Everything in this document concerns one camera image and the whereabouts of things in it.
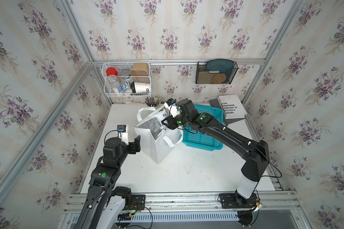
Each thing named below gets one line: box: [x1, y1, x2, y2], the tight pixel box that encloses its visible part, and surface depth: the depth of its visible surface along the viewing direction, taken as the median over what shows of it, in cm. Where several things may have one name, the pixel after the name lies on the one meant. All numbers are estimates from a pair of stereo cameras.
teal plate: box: [205, 59, 235, 73], surface depth 94 cm
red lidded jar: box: [106, 67, 119, 77], surface depth 94 cm
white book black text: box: [217, 94, 248, 120], surface depth 109 cm
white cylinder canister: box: [130, 81, 151, 94], surface depth 95 cm
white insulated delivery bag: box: [134, 105, 184, 165], surface depth 78 cm
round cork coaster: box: [211, 72, 227, 84], surface depth 99 cm
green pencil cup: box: [144, 94, 161, 108], surface depth 103 cm
